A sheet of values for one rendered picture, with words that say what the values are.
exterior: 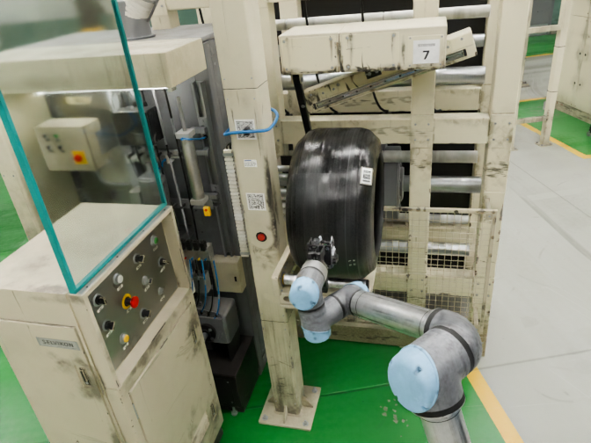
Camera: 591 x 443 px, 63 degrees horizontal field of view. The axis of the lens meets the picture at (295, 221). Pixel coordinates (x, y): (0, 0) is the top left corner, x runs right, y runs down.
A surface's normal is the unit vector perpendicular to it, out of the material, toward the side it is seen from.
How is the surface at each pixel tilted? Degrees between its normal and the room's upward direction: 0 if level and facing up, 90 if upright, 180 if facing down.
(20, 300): 90
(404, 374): 85
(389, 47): 90
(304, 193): 57
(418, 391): 84
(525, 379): 0
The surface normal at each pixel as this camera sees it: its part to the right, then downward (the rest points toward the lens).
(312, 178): -0.24, -0.23
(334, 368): -0.09, -0.87
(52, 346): -0.25, 0.48
